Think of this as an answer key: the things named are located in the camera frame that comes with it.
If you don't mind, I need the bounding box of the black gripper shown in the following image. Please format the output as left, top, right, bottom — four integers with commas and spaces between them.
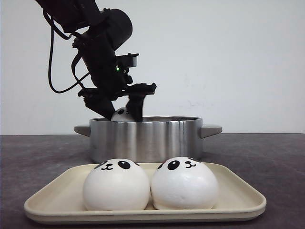
72, 34, 156, 121

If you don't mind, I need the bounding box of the panda face bun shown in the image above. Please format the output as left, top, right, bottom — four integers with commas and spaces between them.
111, 107, 134, 122

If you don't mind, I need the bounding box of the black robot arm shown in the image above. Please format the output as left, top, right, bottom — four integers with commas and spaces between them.
39, 0, 156, 122

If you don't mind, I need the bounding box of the stainless steel steamer pot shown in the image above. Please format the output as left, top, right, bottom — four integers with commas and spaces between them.
74, 116, 223, 162

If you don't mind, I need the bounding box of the beige rectangular tray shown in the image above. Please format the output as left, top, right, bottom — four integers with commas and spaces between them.
24, 163, 266, 224

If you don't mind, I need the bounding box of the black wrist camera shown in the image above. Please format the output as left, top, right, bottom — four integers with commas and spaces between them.
116, 53, 139, 68

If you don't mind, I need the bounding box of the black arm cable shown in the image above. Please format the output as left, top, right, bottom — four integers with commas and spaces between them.
41, 8, 91, 94

